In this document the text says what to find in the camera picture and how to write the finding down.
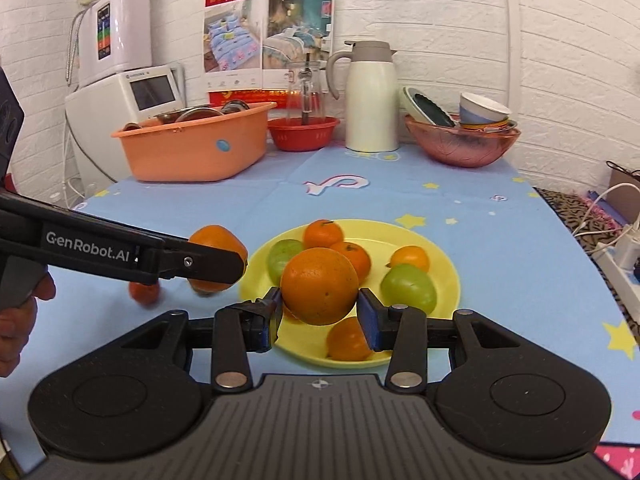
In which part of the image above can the orange plastic basin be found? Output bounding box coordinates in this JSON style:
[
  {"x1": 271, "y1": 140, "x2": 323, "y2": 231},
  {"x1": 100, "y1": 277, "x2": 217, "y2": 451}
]
[{"x1": 111, "y1": 101, "x2": 277, "y2": 183}]

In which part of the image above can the red plastic basket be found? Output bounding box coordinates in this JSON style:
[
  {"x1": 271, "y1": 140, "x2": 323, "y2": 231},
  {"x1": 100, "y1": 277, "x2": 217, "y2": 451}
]
[{"x1": 267, "y1": 116, "x2": 341, "y2": 152}]

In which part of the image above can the blue printed tablecloth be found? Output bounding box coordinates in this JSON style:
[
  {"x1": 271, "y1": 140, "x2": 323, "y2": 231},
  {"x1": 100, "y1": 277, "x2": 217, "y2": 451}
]
[{"x1": 0, "y1": 142, "x2": 640, "y2": 480}]

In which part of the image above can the dark green bowl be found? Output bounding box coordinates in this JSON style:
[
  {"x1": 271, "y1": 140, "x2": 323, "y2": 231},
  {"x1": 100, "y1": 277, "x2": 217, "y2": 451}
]
[{"x1": 401, "y1": 86, "x2": 458, "y2": 128}]

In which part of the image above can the brown patterned cloth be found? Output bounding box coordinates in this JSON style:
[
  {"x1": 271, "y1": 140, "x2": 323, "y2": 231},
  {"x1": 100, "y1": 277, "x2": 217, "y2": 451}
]
[{"x1": 532, "y1": 187, "x2": 640, "y2": 321}]

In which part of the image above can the white cabinet appliance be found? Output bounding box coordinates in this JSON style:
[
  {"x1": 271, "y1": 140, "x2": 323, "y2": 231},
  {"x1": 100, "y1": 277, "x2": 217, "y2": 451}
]
[{"x1": 65, "y1": 80, "x2": 137, "y2": 200}]

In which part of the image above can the small red plum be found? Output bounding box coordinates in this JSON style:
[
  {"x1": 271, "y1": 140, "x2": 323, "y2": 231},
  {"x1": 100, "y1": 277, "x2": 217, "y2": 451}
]
[{"x1": 128, "y1": 280, "x2": 162, "y2": 308}]

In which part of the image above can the cardboard box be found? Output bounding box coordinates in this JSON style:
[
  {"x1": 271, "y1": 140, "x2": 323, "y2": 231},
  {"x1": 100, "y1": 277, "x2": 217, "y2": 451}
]
[{"x1": 607, "y1": 162, "x2": 640, "y2": 226}]

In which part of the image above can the white charger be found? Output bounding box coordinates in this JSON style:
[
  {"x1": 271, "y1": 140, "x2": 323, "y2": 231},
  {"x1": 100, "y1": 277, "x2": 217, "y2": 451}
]
[{"x1": 615, "y1": 232, "x2": 640, "y2": 269}]

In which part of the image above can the round orange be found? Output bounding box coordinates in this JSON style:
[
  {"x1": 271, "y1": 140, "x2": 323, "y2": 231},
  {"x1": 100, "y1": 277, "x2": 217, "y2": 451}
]
[
  {"x1": 326, "y1": 316, "x2": 374, "y2": 362},
  {"x1": 187, "y1": 225, "x2": 249, "y2": 297}
]

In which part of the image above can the bedding wall poster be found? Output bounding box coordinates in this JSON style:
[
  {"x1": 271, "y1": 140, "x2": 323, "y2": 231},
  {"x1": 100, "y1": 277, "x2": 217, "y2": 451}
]
[{"x1": 202, "y1": 0, "x2": 335, "y2": 108}]

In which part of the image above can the white thermos jug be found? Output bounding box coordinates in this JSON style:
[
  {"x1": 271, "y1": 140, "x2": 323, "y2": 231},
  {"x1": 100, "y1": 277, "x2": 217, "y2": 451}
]
[{"x1": 326, "y1": 41, "x2": 401, "y2": 153}]

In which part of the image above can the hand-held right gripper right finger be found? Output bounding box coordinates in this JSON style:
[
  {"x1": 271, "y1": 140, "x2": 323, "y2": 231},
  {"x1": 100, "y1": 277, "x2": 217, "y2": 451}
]
[{"x1": 356, "y1": 287, "x2": 521, "y2": 392}]

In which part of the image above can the white water purifier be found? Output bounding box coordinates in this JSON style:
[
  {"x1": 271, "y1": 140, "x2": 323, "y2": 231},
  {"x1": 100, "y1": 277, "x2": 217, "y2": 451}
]
[{"x1": 77, "y1": 0, "x2": 152, "y2": 88}]

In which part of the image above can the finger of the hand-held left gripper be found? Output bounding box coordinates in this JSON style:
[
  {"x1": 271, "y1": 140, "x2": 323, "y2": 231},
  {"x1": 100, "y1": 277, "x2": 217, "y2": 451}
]
[{"x1": 135, "y1": 239, "x2": 249, "y2": 287}]

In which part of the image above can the pink glass bowl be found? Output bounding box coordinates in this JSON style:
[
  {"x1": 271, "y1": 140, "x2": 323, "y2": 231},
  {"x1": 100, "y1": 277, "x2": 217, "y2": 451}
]
[{"x1": 404, "y1": 114, "x2": 522, "y2": 168}]

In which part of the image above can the white wall pipe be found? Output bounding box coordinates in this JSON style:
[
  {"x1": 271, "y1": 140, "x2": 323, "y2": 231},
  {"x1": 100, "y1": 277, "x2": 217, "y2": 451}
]
[{"x1": 502, "y1": 0, "x2": 522, "y2": 161}]

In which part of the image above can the white appliance with screen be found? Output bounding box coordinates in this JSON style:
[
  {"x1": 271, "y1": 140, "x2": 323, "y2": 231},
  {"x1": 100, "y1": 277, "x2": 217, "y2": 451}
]
[{"x1": 117, "y1": 62, "x2": 185, "y2": 117}]

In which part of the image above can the white power strip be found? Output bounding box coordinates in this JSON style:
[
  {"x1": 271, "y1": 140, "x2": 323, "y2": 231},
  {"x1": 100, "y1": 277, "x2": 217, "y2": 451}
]
[{"x1": 592, "y1": 240, "x2": 640, "y2": 322}]

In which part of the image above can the yellowish orange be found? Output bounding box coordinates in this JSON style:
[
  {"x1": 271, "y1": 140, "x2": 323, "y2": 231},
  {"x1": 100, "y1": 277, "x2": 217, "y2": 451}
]
[{"x1": 389, "y1": 245, "x2": 431, "y2": 273}]

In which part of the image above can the green mango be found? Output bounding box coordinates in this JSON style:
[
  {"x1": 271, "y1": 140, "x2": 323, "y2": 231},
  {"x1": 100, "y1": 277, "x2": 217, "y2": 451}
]
[
  {"x1": 266, "y1": 239, "x2": 306, "y2": 287},
  {"x1": 380, "y1": 264, "x2": 437, "y2": 316}
]

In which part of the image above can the white and blue bowl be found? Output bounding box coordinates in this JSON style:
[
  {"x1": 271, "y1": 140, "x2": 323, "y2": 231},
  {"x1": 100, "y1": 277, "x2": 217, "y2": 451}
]
[{"x1": 459, "y1": 92, "x2": 513, "y2": 127}]

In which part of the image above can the mandarin with stem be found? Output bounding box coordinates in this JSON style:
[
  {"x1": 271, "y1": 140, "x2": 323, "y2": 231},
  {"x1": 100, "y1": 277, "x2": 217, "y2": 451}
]
[
  {"x1": 330, "y1": 241, "x2": 372, "y2": 283},
  {"x1": 303, "y1": 219, "x2": 345, "y2": 252}
]

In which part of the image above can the glass pitcher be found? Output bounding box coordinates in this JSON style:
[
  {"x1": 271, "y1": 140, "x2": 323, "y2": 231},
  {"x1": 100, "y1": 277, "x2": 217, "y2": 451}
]
[{"x1": 286, "y1": 52, "x2": 326, "y2": 126}]

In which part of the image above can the yellow plastic plate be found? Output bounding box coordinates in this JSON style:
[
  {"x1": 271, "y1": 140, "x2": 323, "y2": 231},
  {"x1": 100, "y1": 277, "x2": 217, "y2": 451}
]
[{"x1": 239, "y1": 219, "x2": 461, "y2": 365}]

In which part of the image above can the grey purifier hose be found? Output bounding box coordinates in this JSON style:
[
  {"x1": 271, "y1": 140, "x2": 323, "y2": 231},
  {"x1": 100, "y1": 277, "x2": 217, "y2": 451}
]
[{"x1": 65, "y1": 7, "x2": 87, "y2": 84}]

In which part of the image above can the large orange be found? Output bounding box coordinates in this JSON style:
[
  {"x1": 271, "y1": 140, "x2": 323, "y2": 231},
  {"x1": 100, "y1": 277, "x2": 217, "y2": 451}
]
[{"x1": 280, "y1": 247, "x2": 361, "y2": 326}]

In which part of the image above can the white cable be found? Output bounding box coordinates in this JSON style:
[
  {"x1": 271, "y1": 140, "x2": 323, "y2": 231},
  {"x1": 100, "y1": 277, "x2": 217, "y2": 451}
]
[{"x1": 572, "y1": 182, "x2": 640, "y2": 239}]

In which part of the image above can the person's left hand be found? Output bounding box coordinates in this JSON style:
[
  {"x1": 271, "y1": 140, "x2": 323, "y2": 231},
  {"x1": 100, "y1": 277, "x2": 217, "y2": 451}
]
[{"x1": 0, "y1": 271, "x2": 57, "y2": 379}]

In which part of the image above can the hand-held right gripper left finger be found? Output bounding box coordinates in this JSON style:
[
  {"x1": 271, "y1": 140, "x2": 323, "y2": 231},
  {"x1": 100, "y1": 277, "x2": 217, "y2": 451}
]
[{"x1": 122, "y1": 286, "x2": 285, "y2": 392}]

